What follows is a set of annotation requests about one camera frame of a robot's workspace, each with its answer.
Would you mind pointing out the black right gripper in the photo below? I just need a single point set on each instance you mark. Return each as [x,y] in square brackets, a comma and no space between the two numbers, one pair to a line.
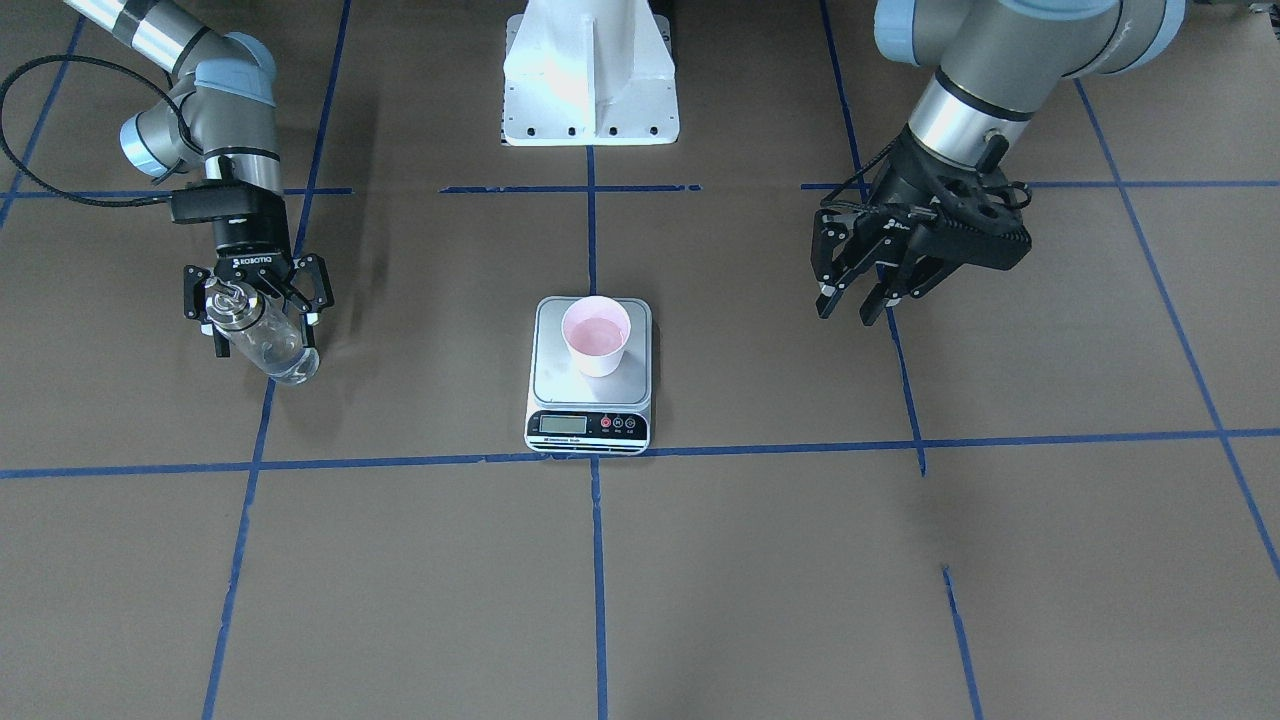
[249,238]

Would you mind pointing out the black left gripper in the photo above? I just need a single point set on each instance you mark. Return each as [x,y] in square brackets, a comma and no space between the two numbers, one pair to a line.
[897,186]

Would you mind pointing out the pink paper cup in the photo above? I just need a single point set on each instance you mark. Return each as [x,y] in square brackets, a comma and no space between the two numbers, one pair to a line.
[596,330]

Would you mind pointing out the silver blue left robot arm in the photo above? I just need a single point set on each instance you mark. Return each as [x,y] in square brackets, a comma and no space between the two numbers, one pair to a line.
[995,63]

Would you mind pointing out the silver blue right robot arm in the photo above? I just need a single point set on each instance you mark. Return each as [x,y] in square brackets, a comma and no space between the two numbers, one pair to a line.
[218,118]

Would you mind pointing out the silver digital kitchen scale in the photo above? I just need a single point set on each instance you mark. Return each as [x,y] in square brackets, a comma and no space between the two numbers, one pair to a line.
[570,412]

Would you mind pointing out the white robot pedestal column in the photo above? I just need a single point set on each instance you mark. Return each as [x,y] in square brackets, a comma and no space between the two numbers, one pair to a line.
[590,73]

